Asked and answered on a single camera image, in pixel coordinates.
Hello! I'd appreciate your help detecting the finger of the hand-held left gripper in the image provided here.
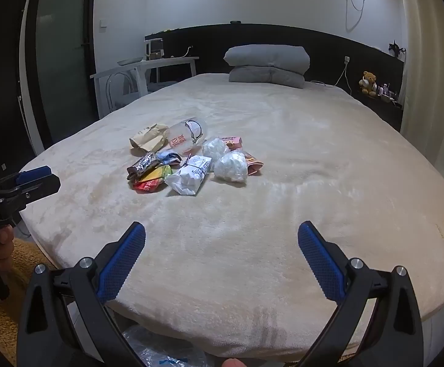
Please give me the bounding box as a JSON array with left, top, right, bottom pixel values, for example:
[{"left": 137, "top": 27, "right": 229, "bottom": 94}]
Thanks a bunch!
[
  {"left": 0, "top": 165, "right": 52, "bottom": 192},
  {"left": 0, "top": 174, "right": 61, "bottom": 210}
]

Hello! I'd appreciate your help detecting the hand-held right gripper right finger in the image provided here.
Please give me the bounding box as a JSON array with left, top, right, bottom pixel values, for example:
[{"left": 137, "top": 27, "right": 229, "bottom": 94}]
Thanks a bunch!
[{"left": 297, "top": 221, "right": 424, "bottom": 367}]

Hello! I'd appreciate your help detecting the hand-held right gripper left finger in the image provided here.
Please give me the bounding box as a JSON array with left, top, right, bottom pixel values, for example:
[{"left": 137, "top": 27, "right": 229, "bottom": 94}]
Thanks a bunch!
[{"left": 17, "top": 221, "right": 157, "bottom": 367}]

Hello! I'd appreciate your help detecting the red snack packet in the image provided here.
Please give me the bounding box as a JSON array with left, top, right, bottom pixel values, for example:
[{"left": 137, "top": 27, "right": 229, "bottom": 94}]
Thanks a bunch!
[{"left": 132, "top": 178, "right": 162, "bottom": 194}]

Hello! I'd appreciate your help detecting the yellow green snack packet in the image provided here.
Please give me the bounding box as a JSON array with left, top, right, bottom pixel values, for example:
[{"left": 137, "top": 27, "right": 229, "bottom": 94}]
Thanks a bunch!
[{"left": 140, "top": 164, "right": 173, "bottom": 183}]

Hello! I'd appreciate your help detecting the clear plastic bag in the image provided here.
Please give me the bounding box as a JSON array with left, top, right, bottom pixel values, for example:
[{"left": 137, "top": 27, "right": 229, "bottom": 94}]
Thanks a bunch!
[{"left": 122, "top": 325, "right": 208, "bottom": 367}]

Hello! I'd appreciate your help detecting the brown foil wrapper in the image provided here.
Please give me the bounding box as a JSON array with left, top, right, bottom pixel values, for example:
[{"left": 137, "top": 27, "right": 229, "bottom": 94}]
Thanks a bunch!
[{"left": 126, "top": 152, "right": 158, "bottom": 181}]

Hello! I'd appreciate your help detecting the white paper wrapper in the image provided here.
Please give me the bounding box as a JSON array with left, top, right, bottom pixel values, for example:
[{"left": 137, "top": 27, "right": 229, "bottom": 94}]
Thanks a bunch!
[{"left": 164, "top": 155, "right": 212, "bottom": 197}]

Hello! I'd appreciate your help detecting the blue and white wrapper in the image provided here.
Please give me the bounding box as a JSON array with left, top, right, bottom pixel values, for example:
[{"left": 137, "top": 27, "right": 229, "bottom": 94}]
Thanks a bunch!
[{"left": 156, "top": 150, "right": 183, "bottom": 168}]

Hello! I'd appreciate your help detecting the pink carton with yellow print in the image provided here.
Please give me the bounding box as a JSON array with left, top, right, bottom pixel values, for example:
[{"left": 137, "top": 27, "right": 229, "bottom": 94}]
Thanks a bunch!
[{"left": 244, "top": 152, "right": 265, "bottom": 177}]

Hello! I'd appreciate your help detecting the brown paper bag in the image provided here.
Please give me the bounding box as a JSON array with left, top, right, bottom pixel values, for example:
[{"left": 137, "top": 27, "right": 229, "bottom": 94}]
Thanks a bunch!
[{"left": 129, "top": 123, "right": 169, "bottom": 154}]

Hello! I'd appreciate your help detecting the white plastic bag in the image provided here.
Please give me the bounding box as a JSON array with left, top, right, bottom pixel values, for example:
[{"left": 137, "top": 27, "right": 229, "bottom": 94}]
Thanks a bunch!
[{"left": 213, "top": 150, "right": 250, "bottom": 183}]

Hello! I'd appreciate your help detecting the clear plastic cup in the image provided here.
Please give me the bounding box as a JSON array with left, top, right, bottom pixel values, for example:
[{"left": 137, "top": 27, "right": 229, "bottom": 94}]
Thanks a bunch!
[{"left": 164, "top": 118, "right": 209, "bottom": 157}]

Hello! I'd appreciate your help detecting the small white bag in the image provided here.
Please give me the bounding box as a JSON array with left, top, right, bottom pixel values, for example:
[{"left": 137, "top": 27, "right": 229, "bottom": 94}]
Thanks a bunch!
[{"left": 202, "top": 137, "right": 230, "bottom": 161}]

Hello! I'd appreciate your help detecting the yellow shaggy rug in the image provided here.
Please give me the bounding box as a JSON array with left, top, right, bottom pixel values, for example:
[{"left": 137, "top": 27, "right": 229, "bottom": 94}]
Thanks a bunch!
[{"left": 0, "top": 237, "right": 59, "bottom": 367}]

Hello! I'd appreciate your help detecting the frosted glass door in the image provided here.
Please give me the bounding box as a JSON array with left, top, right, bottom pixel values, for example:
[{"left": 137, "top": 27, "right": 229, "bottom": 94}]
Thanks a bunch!
[{"left": 34, "top": 0, "right": 97, "bottom": 150}]

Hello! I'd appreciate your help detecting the clear plastic chair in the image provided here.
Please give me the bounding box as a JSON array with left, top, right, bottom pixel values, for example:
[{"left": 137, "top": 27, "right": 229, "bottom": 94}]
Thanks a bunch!
[{"left": 105, "top": 71, "right": 139, "bottom": 112}]

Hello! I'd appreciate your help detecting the small white appliance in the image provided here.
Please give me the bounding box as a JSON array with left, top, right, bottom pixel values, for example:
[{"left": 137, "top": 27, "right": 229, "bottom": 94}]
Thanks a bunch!
[{"left": 146, "top": 37, "right": 166, "bottom": 61}]

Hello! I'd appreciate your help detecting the white table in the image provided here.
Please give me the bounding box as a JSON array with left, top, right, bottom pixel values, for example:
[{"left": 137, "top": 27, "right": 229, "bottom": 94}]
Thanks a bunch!
[{"left": 90, "top": 57, "right": 200, "bottom": 120}]

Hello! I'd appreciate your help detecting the row of small bottles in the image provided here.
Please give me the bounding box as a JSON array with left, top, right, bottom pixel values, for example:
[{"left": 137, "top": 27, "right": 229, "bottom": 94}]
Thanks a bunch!
[{"left": 377, "top": 82, "right": 399, "bottom": 104}]

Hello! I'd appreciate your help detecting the teddy bear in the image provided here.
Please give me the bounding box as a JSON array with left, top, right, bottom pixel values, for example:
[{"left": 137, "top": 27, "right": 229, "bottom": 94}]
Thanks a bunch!
[{"left": 358, "top": 71, "right": 379, "bottom": 97}]

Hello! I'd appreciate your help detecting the small grey pillow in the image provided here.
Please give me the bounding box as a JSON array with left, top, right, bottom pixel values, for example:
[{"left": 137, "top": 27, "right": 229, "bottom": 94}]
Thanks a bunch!
[{"left": 228, "top": 66, "right": 306, "bottom": 89}]

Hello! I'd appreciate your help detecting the cream curtain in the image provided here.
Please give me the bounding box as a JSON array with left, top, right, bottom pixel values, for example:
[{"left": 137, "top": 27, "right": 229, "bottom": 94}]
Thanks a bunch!
[{"left": 396, "top": 0, "right": 444, "bottom": 215}]

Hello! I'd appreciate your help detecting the large grey pillow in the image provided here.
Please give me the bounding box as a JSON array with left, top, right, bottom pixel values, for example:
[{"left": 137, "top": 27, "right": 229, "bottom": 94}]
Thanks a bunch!
[{"left": 223, "top": 45, "right": 310, "bottom": 76}]

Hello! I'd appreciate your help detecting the black figurine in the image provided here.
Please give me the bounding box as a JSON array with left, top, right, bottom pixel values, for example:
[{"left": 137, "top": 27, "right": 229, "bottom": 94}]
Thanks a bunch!
[{"left": 388, "top": 40, "right": 407, "bottom": 59}]

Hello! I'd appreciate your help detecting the black headboard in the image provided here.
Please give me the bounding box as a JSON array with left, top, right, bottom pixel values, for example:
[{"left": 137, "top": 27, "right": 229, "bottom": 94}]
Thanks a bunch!
[{"left": 144, "top": 24, "right": 405, "bottom": 132}]

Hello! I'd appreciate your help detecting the white charger cable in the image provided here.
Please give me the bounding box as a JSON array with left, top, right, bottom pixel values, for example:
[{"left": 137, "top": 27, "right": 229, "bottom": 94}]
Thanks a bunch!
[{"left": 309, "top": 57, "right": 352, "bottom": 94}]

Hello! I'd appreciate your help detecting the white wall cable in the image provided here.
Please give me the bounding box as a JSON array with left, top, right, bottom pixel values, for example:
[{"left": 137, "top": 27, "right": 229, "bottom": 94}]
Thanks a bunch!
[{"left": 345, "top": 0, "right": 376, "bottom": 31}]

